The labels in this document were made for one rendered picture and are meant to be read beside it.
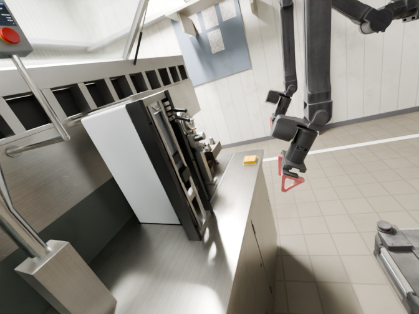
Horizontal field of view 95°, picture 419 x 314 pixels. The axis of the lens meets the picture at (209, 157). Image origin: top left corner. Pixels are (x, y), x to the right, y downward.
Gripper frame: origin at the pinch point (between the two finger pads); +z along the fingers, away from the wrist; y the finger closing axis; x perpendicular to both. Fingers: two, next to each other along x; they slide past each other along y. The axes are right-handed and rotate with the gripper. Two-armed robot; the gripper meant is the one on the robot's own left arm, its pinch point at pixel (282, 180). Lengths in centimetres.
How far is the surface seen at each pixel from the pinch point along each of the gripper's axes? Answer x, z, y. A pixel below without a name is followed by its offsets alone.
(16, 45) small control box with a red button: -70, -26, 21
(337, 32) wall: 77, -86, -294
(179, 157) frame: -36.8, 2.0, 1.1
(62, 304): -49, 27, 42
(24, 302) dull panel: -69, 46, 40
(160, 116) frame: -45.8, -10.7, 0.1
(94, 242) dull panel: -65, 47, 15
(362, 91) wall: 150, -21, -294
